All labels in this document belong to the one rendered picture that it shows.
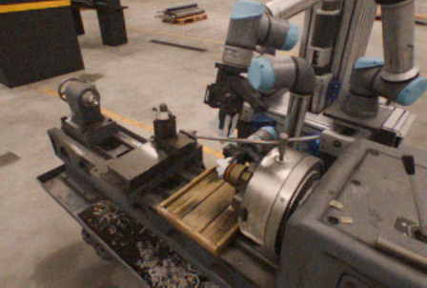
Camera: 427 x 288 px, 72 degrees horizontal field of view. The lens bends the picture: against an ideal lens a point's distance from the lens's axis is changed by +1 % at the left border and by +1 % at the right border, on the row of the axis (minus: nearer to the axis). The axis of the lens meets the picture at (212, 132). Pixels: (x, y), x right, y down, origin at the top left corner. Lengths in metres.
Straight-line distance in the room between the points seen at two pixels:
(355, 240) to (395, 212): 0.14
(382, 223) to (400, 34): 0.60
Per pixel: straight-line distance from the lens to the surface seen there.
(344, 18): 1.48
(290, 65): 1.07
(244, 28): 0.73
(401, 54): 1.14
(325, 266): 0.75
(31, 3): 5.31
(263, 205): 0.82
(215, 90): 0.76
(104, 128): 1.71
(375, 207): 0.76
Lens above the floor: 1.74
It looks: 31 degrees down
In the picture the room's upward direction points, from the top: straight up
